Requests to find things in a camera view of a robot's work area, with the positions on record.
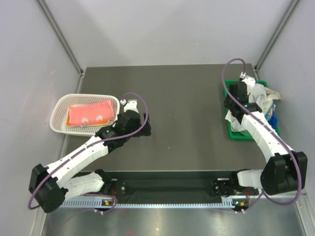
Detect white green towel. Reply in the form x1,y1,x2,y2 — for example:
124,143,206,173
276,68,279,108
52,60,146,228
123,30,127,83
225,81,268,140

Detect pink patterned towel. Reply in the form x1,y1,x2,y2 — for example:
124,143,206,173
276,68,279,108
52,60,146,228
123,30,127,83
67,100,116,122

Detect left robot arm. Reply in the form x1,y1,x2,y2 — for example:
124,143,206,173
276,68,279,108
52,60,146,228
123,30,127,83
28,100,151,213

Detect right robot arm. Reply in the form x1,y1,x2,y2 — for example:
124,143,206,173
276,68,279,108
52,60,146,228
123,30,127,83
223,78,308,195

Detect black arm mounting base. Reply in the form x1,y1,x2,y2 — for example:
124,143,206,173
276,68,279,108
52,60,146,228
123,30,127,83
93,171,261,205

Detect cream patterned towel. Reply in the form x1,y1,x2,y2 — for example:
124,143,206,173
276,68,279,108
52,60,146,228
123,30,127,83
262,87,281,120

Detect white perforated plastic basket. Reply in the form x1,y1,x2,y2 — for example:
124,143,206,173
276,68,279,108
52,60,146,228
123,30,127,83
50,93,120,137

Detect green plastic bin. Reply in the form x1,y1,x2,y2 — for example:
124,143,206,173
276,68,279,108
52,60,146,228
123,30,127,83
225,81,281,141

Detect blue patterned towel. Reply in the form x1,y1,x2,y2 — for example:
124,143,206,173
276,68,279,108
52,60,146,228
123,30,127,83
268,113,278,129

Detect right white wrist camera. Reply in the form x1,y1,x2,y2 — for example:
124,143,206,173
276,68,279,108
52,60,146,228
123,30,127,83
239,72,256,95

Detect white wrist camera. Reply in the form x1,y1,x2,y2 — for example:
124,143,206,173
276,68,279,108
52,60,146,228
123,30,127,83
120,99,139,113
239,72,256,95

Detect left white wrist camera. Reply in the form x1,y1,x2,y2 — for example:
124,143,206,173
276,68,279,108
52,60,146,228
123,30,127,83
120,99,139,113

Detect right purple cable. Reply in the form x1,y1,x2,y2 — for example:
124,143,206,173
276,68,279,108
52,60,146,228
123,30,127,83
221,58,303,213

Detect purple cable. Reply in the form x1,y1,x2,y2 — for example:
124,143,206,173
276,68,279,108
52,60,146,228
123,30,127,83
221,58,303,213
27,92,150,213

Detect grey slotted cable duct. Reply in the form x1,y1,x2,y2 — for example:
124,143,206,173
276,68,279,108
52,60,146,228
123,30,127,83
60,197,246,209

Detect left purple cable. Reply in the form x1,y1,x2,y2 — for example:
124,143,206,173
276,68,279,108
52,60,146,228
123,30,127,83
27,92,150,213

